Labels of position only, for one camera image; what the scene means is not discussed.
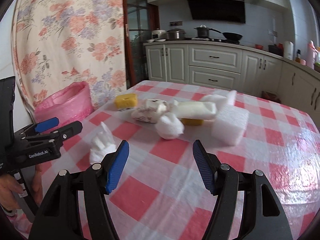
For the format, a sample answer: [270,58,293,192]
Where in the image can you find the white twisted tissue piece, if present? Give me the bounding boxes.
[89,122,117,165]

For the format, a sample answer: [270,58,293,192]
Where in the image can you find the white paper cup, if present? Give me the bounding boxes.
[131,99,169,124]

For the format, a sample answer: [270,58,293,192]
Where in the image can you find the yellow sponge with white top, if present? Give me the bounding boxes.
[180,118,204,126]

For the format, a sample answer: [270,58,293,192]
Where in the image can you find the white tissue ball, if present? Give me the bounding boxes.
[155,112,184,140]

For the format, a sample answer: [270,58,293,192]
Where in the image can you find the white plastic wrapper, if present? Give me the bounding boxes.
[169,90,237,120]

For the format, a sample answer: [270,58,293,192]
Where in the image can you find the pink trash bag bin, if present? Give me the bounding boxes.
[34,81,94,132]

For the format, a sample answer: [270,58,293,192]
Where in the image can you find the white kitchen base cabinets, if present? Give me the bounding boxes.
[144,40,319,123]

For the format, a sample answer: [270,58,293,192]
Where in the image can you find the person's left hand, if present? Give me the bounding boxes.
[0,163,43,212]

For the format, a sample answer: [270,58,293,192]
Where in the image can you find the white foam block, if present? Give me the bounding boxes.
[212,105,249,146]

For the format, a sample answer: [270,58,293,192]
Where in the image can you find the red white checkered tablecloth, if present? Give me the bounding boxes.
[42,93,319,239]

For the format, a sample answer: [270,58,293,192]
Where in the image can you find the yellow sponge with hole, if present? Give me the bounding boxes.
[114,93,138,111]

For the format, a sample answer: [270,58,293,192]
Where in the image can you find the floral curtain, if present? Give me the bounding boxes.
[11,0,127,109]

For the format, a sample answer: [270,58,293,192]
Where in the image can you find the dark red floor bin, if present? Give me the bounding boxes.
[261,91,281,103]

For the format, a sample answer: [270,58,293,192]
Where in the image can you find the white rice cooker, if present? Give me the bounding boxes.
[151,29,167,40]

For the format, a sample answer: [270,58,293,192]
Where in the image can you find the silver pressure cooker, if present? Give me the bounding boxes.
[167,28,185,41]

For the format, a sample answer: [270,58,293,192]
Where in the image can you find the red bowl on counter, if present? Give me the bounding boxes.
[255,44,263,50]

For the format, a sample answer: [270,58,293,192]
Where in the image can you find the black frying pan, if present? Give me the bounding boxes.
[222,32,242,42]

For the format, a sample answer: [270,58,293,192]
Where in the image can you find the red framed glass door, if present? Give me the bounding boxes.
[123,0,159,88]

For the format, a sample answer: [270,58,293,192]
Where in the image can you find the black saucepan with lid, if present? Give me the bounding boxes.
[195,25,221,38]

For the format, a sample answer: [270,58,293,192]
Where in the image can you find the white electric kettle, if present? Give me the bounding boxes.
[284,41,294,60]

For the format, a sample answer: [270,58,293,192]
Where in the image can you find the pink thermos bottle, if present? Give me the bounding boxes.
[306,40,317,69]

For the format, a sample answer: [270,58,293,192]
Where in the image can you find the black range hood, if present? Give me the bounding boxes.
[187,0,246,24]

